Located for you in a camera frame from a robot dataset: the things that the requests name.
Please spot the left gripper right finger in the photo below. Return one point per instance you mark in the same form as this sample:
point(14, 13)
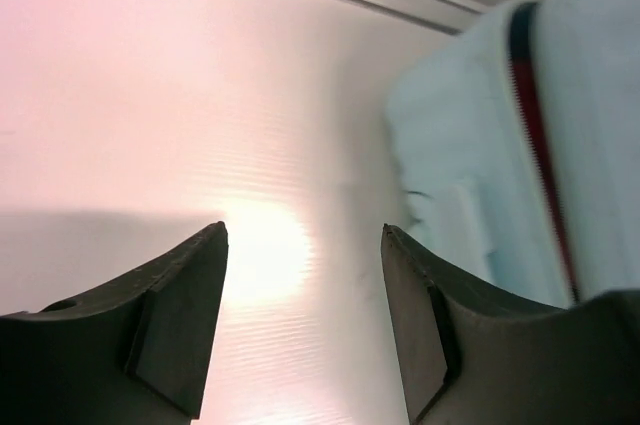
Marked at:
point(472, 353)

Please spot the light blue hardshell suitcase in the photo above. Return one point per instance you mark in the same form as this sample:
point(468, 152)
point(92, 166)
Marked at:
point(518, 148)

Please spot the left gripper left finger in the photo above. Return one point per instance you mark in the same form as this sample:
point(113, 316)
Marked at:
point(134, 350)

